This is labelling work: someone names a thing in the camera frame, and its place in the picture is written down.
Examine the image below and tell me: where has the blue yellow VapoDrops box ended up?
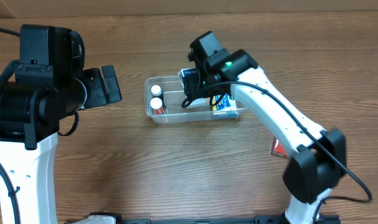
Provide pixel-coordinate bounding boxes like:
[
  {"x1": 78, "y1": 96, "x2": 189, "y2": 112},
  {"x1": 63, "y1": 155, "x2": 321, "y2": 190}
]
[{"x1": 210, "y1": 94, "x2": 238, "y2": 119}]

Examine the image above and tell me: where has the dark bottle white cap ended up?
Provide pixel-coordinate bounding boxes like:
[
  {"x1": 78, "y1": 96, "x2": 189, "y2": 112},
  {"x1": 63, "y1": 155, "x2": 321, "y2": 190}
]
[{"x1": 150, "y1": 85, "x2": 164, "y2": 101}]

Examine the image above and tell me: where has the white Hansaplast box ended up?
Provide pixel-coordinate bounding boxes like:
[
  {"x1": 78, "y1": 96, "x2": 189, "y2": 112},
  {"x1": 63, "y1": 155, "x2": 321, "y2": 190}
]
[{"x1": 177, "y1": 68, "x2": 209, "y2": 108}]

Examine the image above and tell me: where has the clear plastic container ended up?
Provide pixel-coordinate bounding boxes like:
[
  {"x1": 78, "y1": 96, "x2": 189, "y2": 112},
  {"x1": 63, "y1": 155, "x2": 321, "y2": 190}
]
[{"x1": 144, "y1": 75, "x2": 246, "y2": 124}]

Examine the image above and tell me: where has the orange vitamin tube white cap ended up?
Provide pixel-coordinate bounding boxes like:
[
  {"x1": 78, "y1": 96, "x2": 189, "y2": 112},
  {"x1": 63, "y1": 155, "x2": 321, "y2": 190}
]
[{"x1": 150, "y1": 97, "x2": 165, "y2": 115}]

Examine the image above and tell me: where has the red white small box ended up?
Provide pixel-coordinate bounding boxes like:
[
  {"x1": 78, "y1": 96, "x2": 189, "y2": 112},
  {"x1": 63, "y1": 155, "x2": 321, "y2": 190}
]
[{"x1": 271, "y1": 138, "x2": 287, "y2": 157}]

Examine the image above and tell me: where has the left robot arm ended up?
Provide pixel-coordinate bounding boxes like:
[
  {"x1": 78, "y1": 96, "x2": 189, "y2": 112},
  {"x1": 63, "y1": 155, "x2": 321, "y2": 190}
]
[{"x1": 0, "y1": 24, "x2": 122, "y2": 223}]

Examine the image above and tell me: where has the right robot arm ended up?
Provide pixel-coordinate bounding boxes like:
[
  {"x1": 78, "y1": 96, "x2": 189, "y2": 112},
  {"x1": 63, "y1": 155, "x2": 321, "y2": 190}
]
[{"x1": 182, "y1": 31, "x2": 346, "y2": 223}]

